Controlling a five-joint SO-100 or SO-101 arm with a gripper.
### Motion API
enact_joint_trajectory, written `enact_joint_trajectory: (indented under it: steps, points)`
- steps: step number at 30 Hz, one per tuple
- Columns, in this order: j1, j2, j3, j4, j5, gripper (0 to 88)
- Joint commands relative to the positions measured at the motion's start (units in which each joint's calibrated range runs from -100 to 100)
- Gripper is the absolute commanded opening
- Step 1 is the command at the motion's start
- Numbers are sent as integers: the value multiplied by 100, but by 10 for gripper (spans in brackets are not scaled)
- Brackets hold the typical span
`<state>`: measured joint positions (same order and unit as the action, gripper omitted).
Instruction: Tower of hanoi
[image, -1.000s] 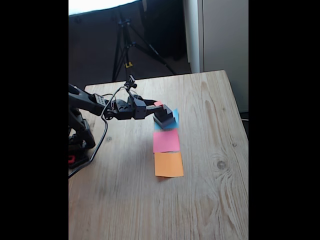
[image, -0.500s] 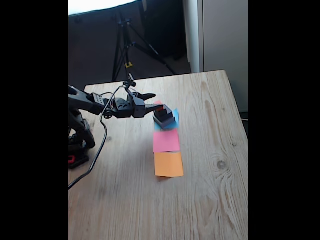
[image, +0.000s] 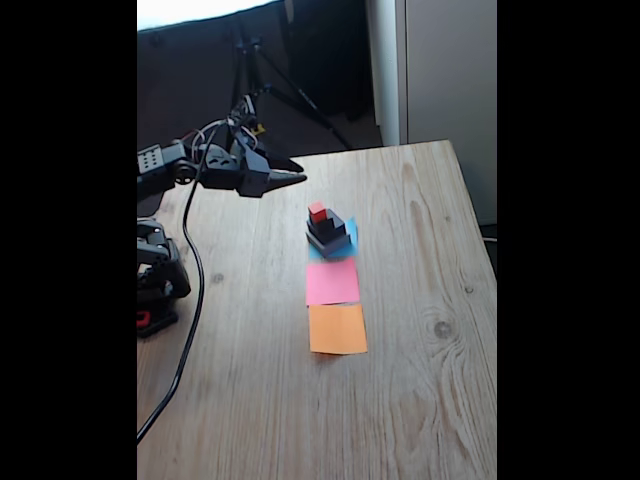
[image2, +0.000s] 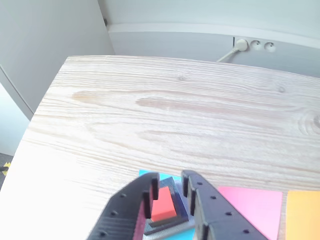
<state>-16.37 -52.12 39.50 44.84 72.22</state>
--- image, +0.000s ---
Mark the bright white light panel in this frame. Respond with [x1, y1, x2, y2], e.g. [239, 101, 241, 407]
[137, 0, 281, 32]

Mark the blue paper sheet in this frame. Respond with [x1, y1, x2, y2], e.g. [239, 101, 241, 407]
[308, 216, 360, 260]

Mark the orange paper sheet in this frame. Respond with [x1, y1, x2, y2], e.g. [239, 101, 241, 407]
[308, 303, 369, 357]

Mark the black tripod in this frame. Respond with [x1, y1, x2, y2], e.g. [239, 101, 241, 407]
[222, 22, 354, 165]

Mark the pink paper sheet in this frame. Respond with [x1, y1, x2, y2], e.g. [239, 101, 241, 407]
[305, 257, 361, 308]

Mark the large grey square block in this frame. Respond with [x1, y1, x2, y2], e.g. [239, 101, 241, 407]
[305, 230, 353, 259]

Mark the white grey cabinet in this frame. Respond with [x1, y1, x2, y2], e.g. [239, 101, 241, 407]
[367, 0, 498, 226]

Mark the red black table clamp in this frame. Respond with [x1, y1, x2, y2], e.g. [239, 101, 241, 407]
[136, 305, 180, 339]

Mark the medium black square block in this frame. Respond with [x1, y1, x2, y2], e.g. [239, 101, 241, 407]
[306, 212, 347, 246]

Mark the small dark grey cube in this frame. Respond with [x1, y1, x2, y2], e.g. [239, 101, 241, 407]
[309, 208, 337, 231]

